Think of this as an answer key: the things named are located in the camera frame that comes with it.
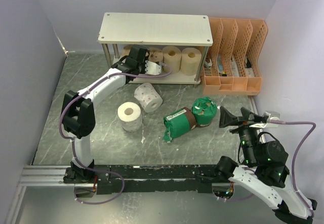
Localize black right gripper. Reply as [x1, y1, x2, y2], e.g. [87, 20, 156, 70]
[219, 105, 264, 165]

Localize brown roll white label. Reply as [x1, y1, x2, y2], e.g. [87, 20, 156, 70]
[122, 45, 132, 57]

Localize brown roll with cartoon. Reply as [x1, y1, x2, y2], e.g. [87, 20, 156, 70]
[148, 47, 164, 63]

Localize green paper roll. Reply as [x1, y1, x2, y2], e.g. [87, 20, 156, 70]
[191, 97, 218, 127]

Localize tan unwrapped paper roll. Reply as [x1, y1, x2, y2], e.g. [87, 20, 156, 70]
[162, 46, 182, 73]
[180, 48, 201, 76]

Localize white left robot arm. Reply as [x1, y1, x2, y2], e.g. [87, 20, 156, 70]
[59, 45, 149, 183]

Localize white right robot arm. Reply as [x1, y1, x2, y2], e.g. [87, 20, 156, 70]
[215, 106, 317, 223]

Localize white two-tier shelf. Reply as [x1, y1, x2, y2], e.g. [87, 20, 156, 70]
[98, 12, 213, 86]

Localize white roll with red dots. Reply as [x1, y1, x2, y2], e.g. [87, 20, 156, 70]
[134, 83, 163, 113]

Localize white packets in organizer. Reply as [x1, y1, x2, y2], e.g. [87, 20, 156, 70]
[230, 59, 239, 77]

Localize white upright paper roll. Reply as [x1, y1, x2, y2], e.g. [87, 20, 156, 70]
[117, 102, 142, 132]

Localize orange plastic file organizer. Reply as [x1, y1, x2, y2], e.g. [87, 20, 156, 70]
[200, 18, 268, 96]

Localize black item in organizer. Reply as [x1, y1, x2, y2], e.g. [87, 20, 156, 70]
[246, 59, 252, 68]

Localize blue item in organizer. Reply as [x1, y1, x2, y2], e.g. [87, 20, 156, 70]
[217, 55, 224, 74]

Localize grey white tape dispenser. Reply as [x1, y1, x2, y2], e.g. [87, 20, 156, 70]
[204, 59, 213, 68]

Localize green wrapped roll brown band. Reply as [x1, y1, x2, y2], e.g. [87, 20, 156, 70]
[163, 107, 196, 142]

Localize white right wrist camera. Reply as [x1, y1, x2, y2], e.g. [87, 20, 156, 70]
[250, 111, 280, 129]

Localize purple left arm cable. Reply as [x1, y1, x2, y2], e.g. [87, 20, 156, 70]
[58, 63, 173, 205]

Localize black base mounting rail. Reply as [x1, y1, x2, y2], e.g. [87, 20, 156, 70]
[63, 165, 229, 195]

